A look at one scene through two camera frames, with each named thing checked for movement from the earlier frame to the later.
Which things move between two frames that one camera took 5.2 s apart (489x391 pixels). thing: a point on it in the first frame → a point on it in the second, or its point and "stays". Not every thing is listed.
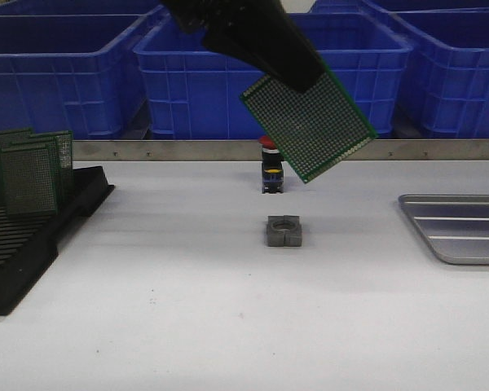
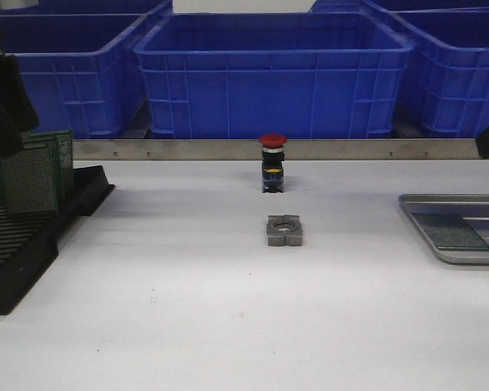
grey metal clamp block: [284, 230] stays
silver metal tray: [463, 229] stays
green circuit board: [314, 128] → [451, 232]
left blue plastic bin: [76, 73] stays
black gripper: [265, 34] → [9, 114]
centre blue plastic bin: [187, 90] stays
